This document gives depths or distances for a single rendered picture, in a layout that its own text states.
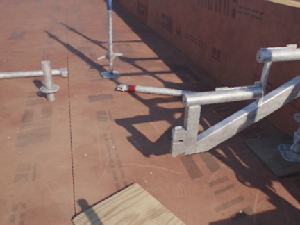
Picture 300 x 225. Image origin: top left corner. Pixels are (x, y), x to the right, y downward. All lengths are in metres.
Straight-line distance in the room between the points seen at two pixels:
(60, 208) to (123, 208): 0.25
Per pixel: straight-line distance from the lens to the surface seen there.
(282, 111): 1.78
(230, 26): 2.24
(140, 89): 2.01
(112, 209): 1.11
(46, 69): 1.87
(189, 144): 1.15
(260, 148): 1.55
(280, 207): 1.27
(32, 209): 1.20
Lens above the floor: 0.84
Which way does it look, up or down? 29 degrees down
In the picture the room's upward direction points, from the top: 4 degrees clockwise
